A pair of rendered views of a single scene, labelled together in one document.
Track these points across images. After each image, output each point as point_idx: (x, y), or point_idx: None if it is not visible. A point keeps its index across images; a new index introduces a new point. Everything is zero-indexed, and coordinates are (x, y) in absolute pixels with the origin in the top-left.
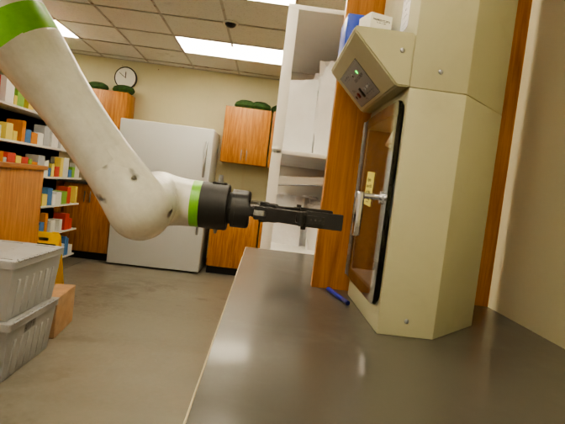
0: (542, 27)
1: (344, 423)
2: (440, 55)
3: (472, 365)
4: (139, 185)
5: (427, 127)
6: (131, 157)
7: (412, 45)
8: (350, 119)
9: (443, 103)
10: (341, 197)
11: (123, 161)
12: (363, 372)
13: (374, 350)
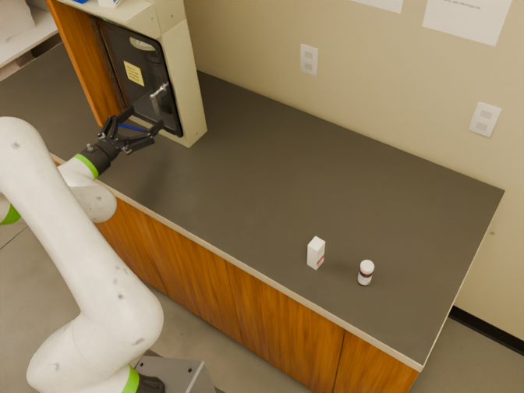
0: None
1: (248, 210)
2: (168, 7)
3: (235, 138)
4: (104, 200)
5: (176, 48)
6: (90, 192)
7: (155, 12)
8: (70, 15)
9: (178, 30)
10: (92, 67)
11: (92, 199)
12: (220, 180)
13: (204, 162)
